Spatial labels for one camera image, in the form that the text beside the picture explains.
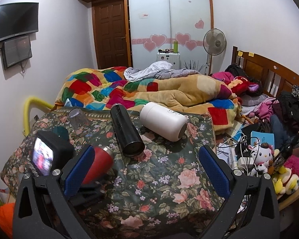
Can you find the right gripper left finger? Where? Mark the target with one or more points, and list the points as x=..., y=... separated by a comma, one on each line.
x=30, y=216

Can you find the red thermos cup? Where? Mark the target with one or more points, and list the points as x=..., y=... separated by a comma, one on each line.
x=103, y=161

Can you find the wooden bed headboard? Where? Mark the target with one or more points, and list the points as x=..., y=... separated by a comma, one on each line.
x=274, y=77

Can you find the yellow padded bed rail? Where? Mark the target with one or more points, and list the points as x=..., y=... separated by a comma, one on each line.
x=32, y=106

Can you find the floral green quilt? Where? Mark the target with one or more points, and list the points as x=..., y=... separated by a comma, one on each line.
x=162, y=191

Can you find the standing electric fan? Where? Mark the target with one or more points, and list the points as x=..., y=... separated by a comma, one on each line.
x=214, y=43

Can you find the small wall mounted screen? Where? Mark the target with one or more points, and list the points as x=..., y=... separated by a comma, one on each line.
x=15, y=51

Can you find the hello kitty plush toy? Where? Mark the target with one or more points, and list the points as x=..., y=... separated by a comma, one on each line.
x=262, y=155

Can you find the clear glass cup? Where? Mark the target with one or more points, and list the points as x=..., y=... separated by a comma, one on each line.
x=77, y=119

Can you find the red plush toy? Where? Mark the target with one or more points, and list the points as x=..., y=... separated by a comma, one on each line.
x=240, y=85

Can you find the black thermos bottle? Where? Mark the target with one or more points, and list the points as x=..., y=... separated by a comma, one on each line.
x=128, y=137

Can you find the white thermos cup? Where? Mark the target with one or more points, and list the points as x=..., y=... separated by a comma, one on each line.
x=167, y=123

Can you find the colourful patchwork blanket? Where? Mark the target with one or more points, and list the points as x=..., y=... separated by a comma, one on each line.
x=195, y=93

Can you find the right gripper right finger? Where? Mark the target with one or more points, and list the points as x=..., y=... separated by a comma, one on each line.
x=250, y=208

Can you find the green bottle on cabinet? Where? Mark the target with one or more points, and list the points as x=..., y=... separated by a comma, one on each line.
x=175, y=47

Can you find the grey white crumpled sheet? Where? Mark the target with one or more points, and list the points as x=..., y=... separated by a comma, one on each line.
x=158, y=70

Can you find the action camera on left gripper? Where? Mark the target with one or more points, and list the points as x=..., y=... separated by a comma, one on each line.
x=50, y=152

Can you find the yellow plush toy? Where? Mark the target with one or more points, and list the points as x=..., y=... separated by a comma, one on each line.
x=285, y=182

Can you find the dark green faceted cup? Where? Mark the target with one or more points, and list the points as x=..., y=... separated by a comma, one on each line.
x=61, y=132

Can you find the white small cabinet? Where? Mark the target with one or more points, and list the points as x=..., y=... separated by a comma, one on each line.
x=172, y=58

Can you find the brown wooden door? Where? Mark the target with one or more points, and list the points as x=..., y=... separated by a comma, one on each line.
x=109, y=31

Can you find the wall mounted black television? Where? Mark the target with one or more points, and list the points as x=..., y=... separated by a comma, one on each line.
x=18, y=19

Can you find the sliding wardrobe with hearts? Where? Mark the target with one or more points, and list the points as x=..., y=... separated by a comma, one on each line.
x=156, y=24

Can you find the light blue box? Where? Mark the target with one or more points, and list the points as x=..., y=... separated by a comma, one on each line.
x=258, y=138

